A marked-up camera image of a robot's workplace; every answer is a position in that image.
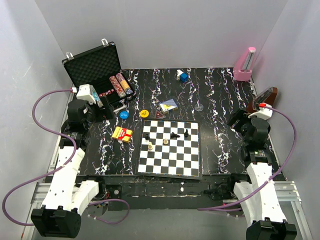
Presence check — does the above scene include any red yellow card deck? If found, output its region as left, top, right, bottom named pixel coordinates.
left=111, top=126, right=133, bottom=143

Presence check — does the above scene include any clear dealer button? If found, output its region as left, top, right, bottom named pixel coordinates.
left=194, top=103, right=204, bottom=112

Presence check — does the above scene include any blue patterned card deck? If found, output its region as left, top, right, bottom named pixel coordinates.
left=159, top=99, right=178, bottom=114

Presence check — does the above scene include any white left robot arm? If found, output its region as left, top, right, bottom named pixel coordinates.
left=30, top=94, right=107, bottom=239

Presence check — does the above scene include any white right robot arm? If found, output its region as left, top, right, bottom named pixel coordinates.
left=226, top=103, right=297, bottom=240

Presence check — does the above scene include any blue round button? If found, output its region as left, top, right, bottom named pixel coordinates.
left=119, top=110, right=129, bottom=120

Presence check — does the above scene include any red poker chip row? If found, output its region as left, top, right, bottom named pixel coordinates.
left=109, top=76, right=126, bottom=98

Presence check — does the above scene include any green light blue chip row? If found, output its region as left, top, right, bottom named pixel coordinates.
left=90, top=85, right=104, bottom=108

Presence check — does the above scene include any blue chip stack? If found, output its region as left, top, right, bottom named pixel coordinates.
left=125, top=88, right=133, bottom=95

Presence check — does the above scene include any purple yellow chip row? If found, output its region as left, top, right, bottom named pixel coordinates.
left=115, top=73, right=131, bottom=92

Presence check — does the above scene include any black marble pattern mat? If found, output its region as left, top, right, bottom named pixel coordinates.
left=74, top=67, right=282, bottom=177

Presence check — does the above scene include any yellow round button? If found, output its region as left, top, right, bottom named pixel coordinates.
left=139, top=109, right=150, bottom=118

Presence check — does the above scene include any brown wooden metronome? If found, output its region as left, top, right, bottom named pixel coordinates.
left=246, top=87, right=278, bottom=113

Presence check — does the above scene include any black aluminium poker case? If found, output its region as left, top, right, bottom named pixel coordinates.
left=61, top=38, right=136, bottom=113

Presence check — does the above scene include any pink metronome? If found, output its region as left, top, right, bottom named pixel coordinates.
left=233, top=47, right=256, bottom=82

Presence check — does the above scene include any red triangle token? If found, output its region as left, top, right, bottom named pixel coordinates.
left=154, top=110, right=166, bottom=119

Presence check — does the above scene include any white king chess piece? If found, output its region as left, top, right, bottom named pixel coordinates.
left=148, top=141, right=153, bottom=150

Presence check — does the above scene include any black bishop lying down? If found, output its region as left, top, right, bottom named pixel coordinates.
left=170, top=132, right=180, bottom=139

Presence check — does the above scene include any blue cube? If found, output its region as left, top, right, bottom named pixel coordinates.
left=179, top=72, right=189, bottom=83

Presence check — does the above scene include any black white chessboard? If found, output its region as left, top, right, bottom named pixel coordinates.
left=135, top=119, right=202, bottom=180

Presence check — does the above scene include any white small block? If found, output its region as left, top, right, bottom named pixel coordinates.
left=176, top=69, right=184, bottom=81

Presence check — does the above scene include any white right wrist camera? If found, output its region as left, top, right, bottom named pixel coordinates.
left=248, top=102, right=273, bottom=120

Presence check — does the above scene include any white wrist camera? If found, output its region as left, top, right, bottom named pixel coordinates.
left=76, top=84, right=96, bottom=105
left=248, top=102, right=273, bottom=120

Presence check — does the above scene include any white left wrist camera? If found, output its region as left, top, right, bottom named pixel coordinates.
left=76, top=84, right=96, bottom=105

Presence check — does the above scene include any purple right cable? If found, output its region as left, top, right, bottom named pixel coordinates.
left=197, top=104, right=298, bottom=218

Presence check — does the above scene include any purple cable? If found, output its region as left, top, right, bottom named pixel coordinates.
left=1, top=89, right=131, bottom=227
left=197, top=104, right=298, bottom=218

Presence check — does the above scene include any aluminium rail frame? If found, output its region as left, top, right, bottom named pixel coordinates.
left=22, top=139, right=313, bottom=240

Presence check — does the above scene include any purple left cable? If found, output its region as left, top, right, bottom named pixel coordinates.
left=1, top=89, right=131, bottom=227

